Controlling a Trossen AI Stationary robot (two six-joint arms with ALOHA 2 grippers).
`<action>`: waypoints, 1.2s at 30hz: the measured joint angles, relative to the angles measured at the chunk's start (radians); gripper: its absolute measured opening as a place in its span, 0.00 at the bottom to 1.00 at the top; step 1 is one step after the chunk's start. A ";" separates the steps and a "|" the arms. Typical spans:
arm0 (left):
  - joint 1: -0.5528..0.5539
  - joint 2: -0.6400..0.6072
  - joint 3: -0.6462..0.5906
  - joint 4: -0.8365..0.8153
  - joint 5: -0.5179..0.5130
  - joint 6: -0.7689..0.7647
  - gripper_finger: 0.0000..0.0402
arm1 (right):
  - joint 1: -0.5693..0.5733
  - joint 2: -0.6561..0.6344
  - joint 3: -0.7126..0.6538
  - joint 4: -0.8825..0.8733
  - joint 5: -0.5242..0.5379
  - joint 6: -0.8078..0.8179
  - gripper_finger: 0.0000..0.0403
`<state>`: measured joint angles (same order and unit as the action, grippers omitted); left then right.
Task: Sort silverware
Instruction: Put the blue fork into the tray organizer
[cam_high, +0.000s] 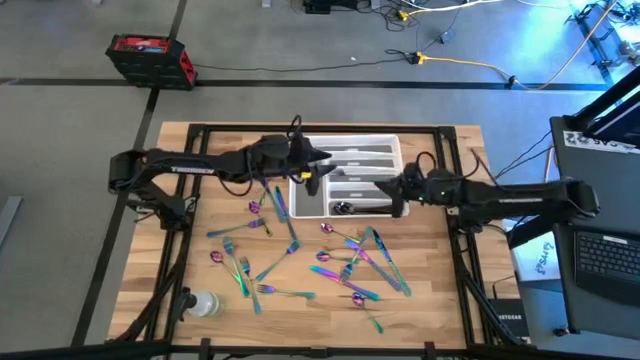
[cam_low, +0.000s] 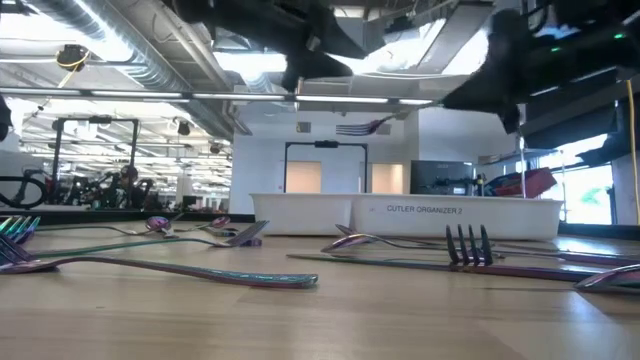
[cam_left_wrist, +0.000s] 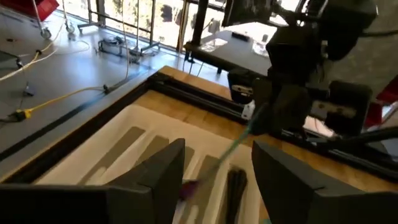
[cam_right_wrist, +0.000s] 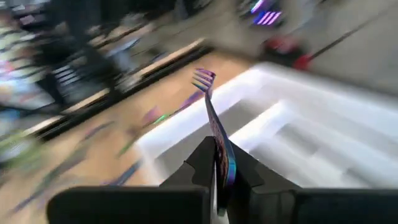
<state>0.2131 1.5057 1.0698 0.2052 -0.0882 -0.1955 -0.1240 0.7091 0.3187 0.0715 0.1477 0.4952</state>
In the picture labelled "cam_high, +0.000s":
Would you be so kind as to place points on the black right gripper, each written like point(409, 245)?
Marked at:
point(407, 187)

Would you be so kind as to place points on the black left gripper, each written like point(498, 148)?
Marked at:
point(297, 155)

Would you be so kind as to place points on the iridescent large spoon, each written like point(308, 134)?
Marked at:
point(350, 205)
point(370, 208)
point(340, 208)

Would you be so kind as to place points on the white cutlery organizer tray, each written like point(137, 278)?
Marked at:
point(360, 139)

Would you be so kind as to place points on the iridescent rainbow knife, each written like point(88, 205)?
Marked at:
point(345, 282)
point(287, 215)
point(400, 277)
point(385, 276)
point(275, 202)

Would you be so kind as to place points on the iridescent cutlery pieces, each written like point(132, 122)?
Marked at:
point(294, 246)

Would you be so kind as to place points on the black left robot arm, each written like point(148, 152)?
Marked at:
point(190, 165)

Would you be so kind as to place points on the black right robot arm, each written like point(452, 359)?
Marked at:
point(500, 200)

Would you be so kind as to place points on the black slanted cart strut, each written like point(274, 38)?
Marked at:
point(522, 235)

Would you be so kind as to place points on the black power strip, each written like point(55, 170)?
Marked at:
point(320, 6)

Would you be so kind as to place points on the black power adapter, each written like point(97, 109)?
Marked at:
point(447, 36)

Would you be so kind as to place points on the white printed paper sign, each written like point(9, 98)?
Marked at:
point(542, 260)

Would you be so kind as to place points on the black Netgear router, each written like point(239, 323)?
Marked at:
point(510, 317)

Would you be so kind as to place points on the clear plastic bottle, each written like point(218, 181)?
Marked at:
point(207, 304)

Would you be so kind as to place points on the white printed sticker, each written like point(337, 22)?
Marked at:
point(580, 140)

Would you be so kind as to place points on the red black toolbox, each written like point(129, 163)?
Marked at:
point(150, 62)

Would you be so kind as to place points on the black horizontal beam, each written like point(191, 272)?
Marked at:
point(250, 352)

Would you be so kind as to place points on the black laptop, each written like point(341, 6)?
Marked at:
point(600, 260)

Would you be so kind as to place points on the black caster wheel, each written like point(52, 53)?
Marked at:
point(561, 331)

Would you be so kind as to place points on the black slanted beam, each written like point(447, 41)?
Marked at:
point(610, 97)

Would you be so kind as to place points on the black light stand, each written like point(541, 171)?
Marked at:
point(595, 51)

